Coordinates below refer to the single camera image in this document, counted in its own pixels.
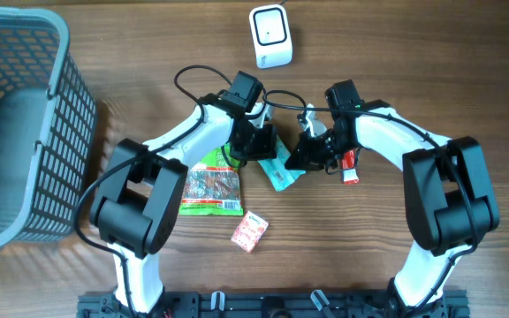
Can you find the red snack stick packet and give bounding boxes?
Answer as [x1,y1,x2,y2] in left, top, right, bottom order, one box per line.
[341,150,360,185]

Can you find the teal snack packet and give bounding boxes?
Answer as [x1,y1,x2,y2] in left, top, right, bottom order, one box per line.
[258,137,306,192]

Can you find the green gummy candy bag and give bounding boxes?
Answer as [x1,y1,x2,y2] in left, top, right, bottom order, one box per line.
[179,144,244,216]

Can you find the red tissue pack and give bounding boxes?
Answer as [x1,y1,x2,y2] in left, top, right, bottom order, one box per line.
[231,211,269,253]

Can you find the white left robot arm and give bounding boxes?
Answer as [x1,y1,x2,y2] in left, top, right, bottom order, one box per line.
[89,72,277,317]

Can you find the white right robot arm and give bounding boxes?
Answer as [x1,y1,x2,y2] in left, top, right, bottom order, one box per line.
[285,80,499,317]

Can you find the white barcode scanner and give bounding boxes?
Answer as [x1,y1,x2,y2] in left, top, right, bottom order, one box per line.
[249,4,293,69]

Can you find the grey plastic shopping basket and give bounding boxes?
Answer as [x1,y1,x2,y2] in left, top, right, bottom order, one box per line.
[0,7,97,249]

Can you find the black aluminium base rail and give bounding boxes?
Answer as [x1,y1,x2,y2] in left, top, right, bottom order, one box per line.
[76,290,471,318]

